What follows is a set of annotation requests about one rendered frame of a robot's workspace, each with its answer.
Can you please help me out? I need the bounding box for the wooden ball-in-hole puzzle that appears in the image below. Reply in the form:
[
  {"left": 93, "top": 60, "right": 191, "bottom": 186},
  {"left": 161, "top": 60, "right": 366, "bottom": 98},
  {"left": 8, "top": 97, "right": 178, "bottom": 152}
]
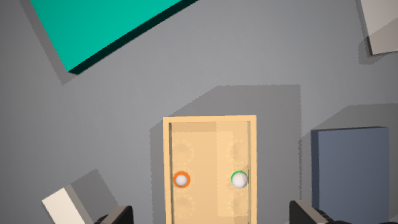
[{"left": 163, "top": 115, "right": 257, "bottom": 224}]

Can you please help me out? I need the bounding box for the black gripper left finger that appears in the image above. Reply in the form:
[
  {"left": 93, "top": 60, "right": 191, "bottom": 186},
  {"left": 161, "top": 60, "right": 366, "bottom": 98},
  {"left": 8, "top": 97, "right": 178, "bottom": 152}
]
[{"left": 94, "top": 206, "right": 134, "bottom": 224}]

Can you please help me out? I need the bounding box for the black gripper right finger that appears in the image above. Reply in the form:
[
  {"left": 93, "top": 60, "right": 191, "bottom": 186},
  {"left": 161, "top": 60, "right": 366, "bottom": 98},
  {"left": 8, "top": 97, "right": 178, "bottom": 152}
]
[{"left": 289, "top": 200, "right": 351, "bottom": 224}]

